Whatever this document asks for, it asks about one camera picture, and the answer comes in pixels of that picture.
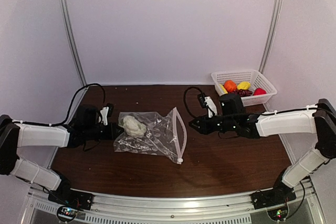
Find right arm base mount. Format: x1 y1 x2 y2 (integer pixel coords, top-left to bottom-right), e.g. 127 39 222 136
251 189 297 210

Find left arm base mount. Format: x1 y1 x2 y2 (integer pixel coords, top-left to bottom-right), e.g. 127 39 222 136
46 187 93 210

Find yellow fake banana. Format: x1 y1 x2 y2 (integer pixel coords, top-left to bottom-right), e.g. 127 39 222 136
219 84 228 94

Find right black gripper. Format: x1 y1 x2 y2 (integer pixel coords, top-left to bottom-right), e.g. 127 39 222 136
189 113 237 135

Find aluminium front rail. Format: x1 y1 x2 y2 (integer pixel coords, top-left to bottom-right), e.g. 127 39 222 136
26 179 323 224

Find white fake garlic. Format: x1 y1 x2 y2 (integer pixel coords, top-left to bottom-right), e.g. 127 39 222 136
122 115 147 137

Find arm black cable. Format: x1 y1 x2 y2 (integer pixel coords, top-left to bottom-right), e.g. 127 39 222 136
13 83 107 126
183 86 208 120

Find left aluminium wall post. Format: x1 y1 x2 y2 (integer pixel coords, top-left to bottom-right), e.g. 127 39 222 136
60 0 87 86

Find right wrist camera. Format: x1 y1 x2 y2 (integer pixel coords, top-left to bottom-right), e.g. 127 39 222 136
197 93 218 118

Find aluminium wall post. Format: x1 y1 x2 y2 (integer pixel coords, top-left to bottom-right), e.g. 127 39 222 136
259 0 283 73
60 0 87 86

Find right aluminium wall post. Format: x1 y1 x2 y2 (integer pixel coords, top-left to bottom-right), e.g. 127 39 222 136
259 0 283 73

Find clear zip top bag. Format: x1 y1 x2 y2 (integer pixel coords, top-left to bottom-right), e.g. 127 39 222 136
113 107 187 165

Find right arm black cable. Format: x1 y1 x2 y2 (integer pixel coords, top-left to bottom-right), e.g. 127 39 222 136
183 86 208 120

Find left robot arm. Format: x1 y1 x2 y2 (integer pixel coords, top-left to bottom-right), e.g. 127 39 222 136
1 103 124 205

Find purple fake grapes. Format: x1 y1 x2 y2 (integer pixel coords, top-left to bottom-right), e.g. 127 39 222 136
233 89 253 97

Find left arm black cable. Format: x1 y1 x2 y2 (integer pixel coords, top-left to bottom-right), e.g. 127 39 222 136
13 83 107 126

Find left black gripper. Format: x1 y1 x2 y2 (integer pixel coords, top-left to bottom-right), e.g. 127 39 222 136
85 122 124 141

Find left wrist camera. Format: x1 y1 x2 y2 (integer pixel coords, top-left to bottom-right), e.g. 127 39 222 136
99 103 114 126

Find white plastic basket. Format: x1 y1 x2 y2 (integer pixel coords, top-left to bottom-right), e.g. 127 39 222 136
211 70 277 106

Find orange fake fruit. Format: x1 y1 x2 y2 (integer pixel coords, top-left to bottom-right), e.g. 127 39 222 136
223 80 237 93

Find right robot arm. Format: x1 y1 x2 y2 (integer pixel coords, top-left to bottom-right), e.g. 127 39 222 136
189 93 335 204

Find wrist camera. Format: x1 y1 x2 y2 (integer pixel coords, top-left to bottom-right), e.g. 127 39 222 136
99 103 114 126
197 93 218 118

